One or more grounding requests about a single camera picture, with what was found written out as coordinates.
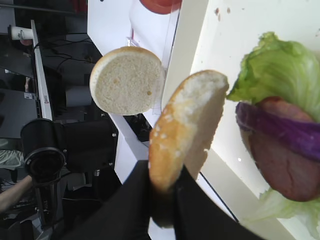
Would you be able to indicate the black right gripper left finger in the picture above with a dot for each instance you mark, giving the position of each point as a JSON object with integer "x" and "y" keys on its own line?
{"x": 125, "y": 216}

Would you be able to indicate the pink ham slice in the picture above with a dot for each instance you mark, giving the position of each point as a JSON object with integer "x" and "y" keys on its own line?
{"x": 294, "y": 176}

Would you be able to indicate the lettuce leaf on bun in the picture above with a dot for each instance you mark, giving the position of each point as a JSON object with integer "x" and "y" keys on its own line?
{"x": 279, "y": 68}

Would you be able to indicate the purple cabbage strip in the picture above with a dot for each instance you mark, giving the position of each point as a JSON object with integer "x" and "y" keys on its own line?
{"x": 300, "y": 137}

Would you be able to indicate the white-faced bun half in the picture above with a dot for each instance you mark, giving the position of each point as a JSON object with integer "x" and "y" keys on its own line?
{"x": 127, "y": 81}

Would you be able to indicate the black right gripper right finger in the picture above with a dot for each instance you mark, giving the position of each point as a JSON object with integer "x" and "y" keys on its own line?
{"x": 197, "y": 217}

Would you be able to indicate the cream metal tray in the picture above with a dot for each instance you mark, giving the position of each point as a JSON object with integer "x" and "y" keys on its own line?
{"x": 215, "y": 35}

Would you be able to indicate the red tomato slices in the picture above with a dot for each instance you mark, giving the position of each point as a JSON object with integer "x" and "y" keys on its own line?
{"x": 162, "y": 7}

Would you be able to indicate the white paper cup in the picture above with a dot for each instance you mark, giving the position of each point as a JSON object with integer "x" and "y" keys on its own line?
{"x": 16, "y": 33}

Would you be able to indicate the lower lettuce leaf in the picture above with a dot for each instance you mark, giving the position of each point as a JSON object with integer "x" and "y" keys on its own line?
{"x": 274, "y": 205}

